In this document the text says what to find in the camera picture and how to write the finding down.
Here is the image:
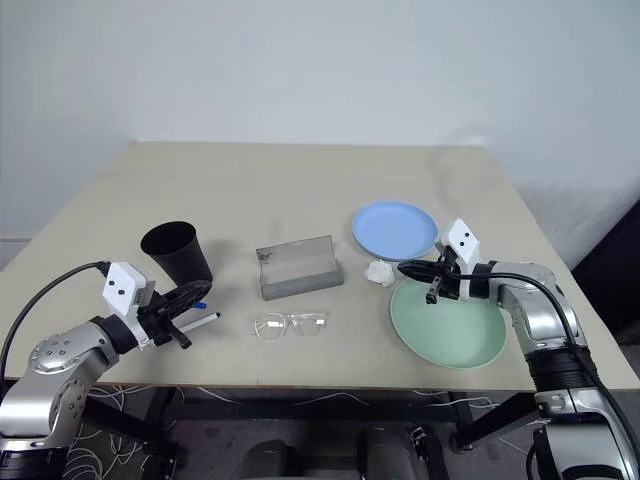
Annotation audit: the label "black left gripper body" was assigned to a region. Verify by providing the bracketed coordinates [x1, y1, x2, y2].
[137, 293, 194, 350]

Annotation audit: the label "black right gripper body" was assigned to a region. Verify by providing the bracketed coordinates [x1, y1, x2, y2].
[424, 248, 465, 305]

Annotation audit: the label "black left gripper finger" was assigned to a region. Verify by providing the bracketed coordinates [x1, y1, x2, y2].
[171, 280, 214, 304]
[166, 293, 208, 318]

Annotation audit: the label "white pen with black tip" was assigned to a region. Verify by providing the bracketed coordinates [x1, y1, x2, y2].
[177, 312, 222, 334]

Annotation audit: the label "black pen holder cup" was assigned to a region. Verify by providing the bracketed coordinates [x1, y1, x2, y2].
[140, 220, 214, 292]

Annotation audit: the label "white paper ball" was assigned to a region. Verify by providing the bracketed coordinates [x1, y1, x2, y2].
[363, 260, 397, 288]

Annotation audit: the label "green plate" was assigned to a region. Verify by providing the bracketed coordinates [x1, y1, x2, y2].
[389, 277, 508, 371]

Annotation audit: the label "clear frame glasses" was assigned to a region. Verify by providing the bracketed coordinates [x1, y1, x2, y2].
[249, 310, 330, 341]

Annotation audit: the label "grey glasses case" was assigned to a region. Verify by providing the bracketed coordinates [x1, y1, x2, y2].
[255, 234, 346, 302]

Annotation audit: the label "blue plate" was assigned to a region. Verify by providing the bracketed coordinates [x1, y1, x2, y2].
[352, 201, 440, 262]

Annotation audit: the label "dark mat with white pattern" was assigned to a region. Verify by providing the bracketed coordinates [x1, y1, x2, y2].
[59, 383, 174, 480]

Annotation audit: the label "dark cabinet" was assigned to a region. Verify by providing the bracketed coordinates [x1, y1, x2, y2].
[569, 197, 640, 351]

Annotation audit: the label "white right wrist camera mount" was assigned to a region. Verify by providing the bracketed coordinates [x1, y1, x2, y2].
[435, 218, 482, 304]

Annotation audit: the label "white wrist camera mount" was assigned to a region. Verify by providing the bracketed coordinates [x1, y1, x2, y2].
[102, 261, 155, 347]
[435, 218, 482, 304]

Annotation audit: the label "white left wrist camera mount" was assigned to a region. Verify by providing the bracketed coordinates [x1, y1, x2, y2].
[102, 261, 155, 347]

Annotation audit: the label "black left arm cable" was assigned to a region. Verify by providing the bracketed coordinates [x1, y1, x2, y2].
[0, 260, 109, 386]

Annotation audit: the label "black table frame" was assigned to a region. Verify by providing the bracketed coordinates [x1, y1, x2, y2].
[74, 384, 544, 480]

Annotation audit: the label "black upright bracket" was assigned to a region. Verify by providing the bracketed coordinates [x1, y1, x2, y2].
[409, 424, 449, 480]

